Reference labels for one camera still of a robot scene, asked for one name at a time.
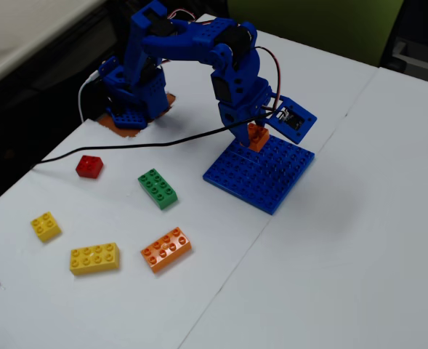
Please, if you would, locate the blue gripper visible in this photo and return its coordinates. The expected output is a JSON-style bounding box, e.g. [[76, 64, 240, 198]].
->
[[217, 85, 275, 148]]

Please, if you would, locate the yellow 2x2 block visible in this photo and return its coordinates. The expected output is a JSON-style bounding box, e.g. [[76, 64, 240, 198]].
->
[[30, 211, 63, 244]]

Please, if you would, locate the red servo wire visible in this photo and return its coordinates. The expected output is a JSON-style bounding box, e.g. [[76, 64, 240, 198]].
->
[[254, 45, 284, 111]]

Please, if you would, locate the orange 2x2 block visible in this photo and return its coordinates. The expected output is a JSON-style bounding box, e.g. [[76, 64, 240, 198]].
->
[[247, 122, 271, 153]]

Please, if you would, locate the dark office chair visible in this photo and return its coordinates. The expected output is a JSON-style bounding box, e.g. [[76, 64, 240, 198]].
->
[[379, 0, 428, 87]]

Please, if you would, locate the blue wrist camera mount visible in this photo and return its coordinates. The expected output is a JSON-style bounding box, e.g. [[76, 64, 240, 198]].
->
[[266, 95, 318, 145]]

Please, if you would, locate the red 2x2 block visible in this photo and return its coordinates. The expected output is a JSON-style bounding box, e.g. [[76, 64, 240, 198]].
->
[[75, 154, 105, 180]]

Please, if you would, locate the orange 2x4 block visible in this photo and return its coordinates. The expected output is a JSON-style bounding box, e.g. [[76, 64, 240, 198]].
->
[[140, 226, 193, 274]]

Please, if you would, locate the yellow 2x4 block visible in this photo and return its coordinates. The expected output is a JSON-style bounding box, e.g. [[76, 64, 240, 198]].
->
[[69, 242, 121, 276]]

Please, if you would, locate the white power cable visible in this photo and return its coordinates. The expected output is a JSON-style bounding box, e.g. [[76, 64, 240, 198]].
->
[[78, 71, 101, 124]]

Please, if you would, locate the blue 8x8 baseplate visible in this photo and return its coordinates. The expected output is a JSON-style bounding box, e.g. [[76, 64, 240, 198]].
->
[[202, 134, 315, 216]]

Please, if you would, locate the black camera cable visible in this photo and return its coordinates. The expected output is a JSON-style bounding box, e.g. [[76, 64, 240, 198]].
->
[[31, 111, 284, 170]]

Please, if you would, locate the green 2x4 block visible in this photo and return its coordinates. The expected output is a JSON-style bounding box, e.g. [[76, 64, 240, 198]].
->
[[137, 168, 179, 212]]

